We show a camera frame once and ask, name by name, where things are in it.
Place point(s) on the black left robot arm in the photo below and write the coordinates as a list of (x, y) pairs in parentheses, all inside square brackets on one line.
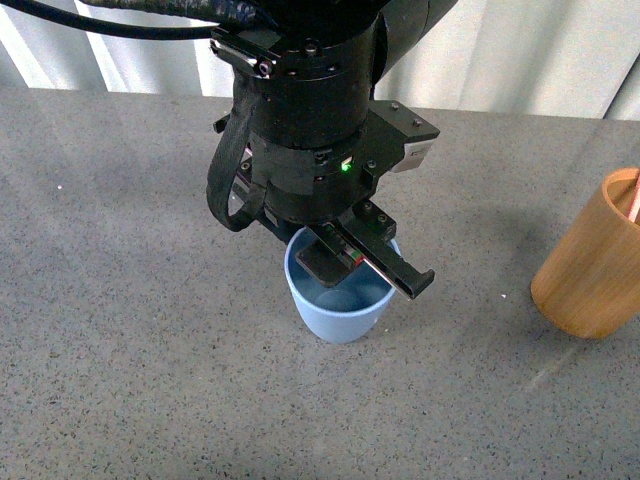
[(306, 141)]

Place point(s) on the blue cup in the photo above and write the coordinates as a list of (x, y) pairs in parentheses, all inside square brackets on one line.
[(339, 314)]

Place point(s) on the bamboo chopstick holder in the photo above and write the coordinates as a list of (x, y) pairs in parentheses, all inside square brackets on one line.
[(589, 285)]

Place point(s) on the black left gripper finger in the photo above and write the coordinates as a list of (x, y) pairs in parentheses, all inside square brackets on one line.
[(329, 258), (370, 230)]

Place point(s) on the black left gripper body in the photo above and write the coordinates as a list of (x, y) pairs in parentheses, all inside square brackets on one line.
[(252, 178)]

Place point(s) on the white curtain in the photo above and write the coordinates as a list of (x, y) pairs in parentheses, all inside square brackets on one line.
[(560, 58)]

